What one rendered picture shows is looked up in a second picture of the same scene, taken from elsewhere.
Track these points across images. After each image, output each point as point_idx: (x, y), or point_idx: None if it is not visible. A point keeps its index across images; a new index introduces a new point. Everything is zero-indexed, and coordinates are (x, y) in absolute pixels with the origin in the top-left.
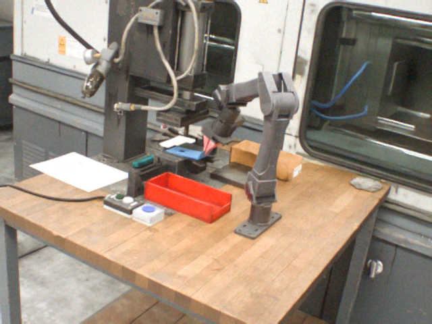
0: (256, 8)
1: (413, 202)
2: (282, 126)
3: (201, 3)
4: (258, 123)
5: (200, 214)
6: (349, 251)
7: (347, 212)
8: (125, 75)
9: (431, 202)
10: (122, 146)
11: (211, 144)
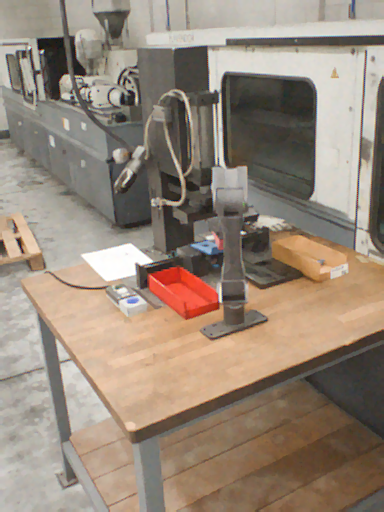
0: (328, 84)
1: None
2: (233, 224)
3: (197, 96)
4: (335, 215)
5: (179, 309)
6: None
7: (356, 323)
8: (157, 171)
9: None
10: (164, 239)
11: (217, 239)
